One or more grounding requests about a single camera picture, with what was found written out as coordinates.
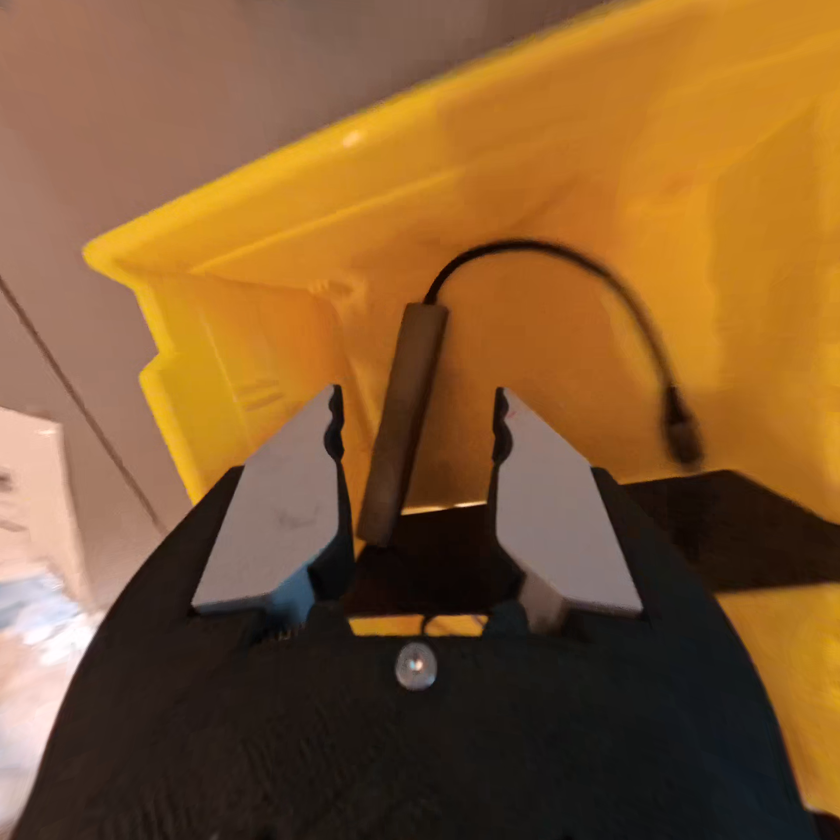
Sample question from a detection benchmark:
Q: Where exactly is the yellow plastic bin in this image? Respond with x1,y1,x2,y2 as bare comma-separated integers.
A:
82,0,840,815

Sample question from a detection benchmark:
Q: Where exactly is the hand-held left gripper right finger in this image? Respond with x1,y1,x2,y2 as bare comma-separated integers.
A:
489,386,645,634

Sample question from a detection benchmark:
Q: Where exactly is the white box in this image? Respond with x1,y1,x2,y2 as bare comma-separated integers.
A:
0,407,88,592

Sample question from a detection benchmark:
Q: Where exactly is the grey usb hub with cable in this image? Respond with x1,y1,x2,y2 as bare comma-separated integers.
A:
357,239,706,549

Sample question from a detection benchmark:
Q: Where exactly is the black flat strip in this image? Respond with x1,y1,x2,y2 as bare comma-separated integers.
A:
348,469,840,618

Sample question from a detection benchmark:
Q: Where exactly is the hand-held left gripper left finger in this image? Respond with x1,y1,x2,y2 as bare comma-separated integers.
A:
189,384,350,624

